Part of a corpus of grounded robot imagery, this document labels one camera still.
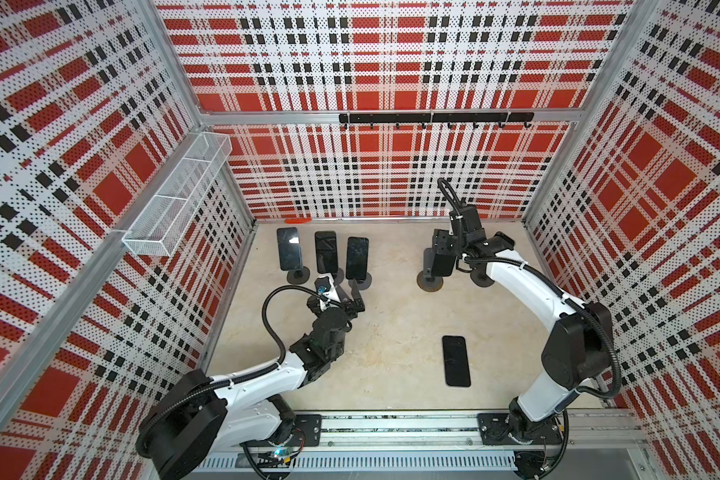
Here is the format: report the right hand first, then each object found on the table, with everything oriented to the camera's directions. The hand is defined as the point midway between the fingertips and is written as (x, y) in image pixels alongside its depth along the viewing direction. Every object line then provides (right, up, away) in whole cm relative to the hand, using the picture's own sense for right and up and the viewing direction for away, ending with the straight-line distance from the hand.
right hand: (445, 239), depth 87 cm
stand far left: (-48, -13, +17) cm, 53 cm away
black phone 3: (-27, -7, +10) cm, 30 cm away
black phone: (-49, -4, +12) cm, 51 cm away
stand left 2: (-25, -15, +14) cm, 33 cm away
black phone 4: (+3, -37, -3) cm, 37 cm away
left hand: (-30, -14, -6) cm, 34 cm away
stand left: (-33, -12, +14) cm, 38 cm away
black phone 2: (-37, -4, +11) cm, 39 cm away
